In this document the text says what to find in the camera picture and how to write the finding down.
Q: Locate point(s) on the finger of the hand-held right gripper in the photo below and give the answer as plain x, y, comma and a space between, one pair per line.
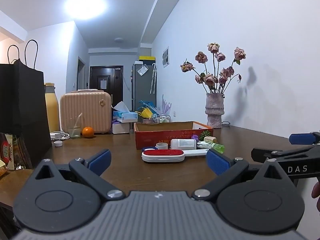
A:
262, 153
301, 138

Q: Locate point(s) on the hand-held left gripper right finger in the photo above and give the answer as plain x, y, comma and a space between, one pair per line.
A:
218, 161

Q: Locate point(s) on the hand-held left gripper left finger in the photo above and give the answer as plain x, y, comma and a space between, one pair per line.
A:
100, 162

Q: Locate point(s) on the small green bottle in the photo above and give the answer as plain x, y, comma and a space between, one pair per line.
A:
218, 148

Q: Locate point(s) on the white plastic bottle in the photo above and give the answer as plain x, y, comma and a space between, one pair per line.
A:
183, 143

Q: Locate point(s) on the red and white lint brush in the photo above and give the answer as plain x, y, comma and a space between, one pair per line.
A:
162, 153

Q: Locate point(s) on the orange cardboard box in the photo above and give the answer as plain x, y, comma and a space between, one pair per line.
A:
160, 133

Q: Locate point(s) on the person's right hand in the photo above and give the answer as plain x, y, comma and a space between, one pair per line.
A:
316, 192

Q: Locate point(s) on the white flat case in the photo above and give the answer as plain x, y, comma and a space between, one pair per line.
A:
196, 153

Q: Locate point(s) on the small cream box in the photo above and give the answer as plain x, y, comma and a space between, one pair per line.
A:
210, 139

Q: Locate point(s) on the green striped round object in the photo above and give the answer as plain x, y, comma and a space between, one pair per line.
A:
206, 132

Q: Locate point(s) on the orange tangerine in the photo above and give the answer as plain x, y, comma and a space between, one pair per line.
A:
88, 132

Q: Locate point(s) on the purple small toy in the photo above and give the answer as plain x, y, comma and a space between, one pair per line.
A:
194, 138

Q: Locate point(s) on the clear glass with straw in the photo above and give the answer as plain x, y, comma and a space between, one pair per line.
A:
74, 132

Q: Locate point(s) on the white and purple box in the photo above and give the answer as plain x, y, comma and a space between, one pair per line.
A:
120, 128

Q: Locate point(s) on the white bottle cap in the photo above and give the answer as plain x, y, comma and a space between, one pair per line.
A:
58, 143

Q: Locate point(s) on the pink textured vase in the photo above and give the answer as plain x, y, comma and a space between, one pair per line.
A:
214, 111

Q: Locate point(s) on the blue tissue pack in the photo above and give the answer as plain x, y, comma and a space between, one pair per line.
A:
125, 116

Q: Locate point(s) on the pink ribbed suitcase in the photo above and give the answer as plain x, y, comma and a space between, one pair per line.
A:
86, 110

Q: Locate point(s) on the beige tape roll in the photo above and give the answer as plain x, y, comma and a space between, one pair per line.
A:
161, 145

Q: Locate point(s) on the cluster of small bottles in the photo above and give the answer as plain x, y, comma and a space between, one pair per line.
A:
162, 118

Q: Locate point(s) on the yellow bottle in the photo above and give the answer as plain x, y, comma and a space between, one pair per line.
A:
52, 107

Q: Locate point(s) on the blue bag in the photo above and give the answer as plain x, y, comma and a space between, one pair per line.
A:
147, 104

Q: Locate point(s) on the purple paper flowers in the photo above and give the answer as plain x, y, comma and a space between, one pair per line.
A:
163, 107

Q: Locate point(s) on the dark brown door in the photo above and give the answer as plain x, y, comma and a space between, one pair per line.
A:
105, 80

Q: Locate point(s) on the dried pink roses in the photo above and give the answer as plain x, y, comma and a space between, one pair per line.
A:
208, 78

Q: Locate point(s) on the grey refrigerator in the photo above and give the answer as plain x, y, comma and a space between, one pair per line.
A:
142, 90

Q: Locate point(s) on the grey side door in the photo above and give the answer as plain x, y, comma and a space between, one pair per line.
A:
81, 73

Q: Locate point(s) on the colourful snack packet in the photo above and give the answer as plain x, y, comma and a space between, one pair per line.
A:
7, 152

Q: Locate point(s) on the black paper bag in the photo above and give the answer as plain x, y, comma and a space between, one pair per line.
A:
22, 105

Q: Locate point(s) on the white folded umbrella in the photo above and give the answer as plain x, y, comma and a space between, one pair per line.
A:
153, 78

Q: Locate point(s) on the yellow box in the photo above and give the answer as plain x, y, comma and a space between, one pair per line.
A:
147, 58

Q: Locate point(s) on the small round ceiling lamp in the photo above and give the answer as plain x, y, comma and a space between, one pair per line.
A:
119, 40

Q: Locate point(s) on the bright ceiling lamp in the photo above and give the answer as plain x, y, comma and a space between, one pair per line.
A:
85, 6

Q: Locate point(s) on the wall picture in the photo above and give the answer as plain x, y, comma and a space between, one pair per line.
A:
165, 57

